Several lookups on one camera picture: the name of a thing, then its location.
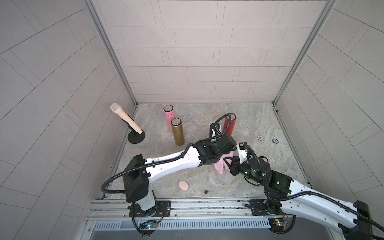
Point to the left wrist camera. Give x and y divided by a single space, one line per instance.
212 134

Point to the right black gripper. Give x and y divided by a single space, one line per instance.
235 165

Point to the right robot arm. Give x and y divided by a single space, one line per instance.
288 196

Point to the beige microphone on black stand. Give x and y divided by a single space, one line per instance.
136 135

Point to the pink thermos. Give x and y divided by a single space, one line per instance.
169 116

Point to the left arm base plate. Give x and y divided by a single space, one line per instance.
162 208

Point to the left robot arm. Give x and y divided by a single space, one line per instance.
140 172

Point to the pink oval soap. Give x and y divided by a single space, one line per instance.
183 185

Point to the gold thermos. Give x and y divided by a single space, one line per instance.
178 132

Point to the circuit board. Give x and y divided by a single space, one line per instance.
149 225
277 224

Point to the red thermos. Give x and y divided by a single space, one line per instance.
229 123

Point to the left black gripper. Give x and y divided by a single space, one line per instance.
227 151

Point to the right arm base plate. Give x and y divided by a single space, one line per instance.
264 208

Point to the aluminium mounting rail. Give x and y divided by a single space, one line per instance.
181 209

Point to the black thermos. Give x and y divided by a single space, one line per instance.
218 128

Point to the pink cloth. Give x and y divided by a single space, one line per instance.
221 166

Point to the left circuit board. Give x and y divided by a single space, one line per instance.
149 225

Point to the right circuit board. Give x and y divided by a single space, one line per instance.
277 224

